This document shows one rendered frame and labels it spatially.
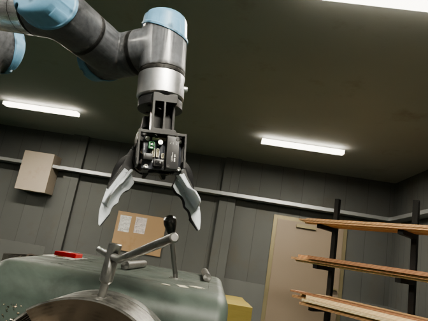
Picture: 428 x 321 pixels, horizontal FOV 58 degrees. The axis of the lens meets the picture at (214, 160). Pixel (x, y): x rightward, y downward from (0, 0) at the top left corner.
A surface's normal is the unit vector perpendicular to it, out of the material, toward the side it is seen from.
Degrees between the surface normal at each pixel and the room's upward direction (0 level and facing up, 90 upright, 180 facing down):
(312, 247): 90
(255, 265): 90
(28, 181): 90
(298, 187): 90
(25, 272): 48
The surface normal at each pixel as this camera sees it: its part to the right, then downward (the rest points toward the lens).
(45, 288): 0.07, -0.58
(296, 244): -0.04, -0.23
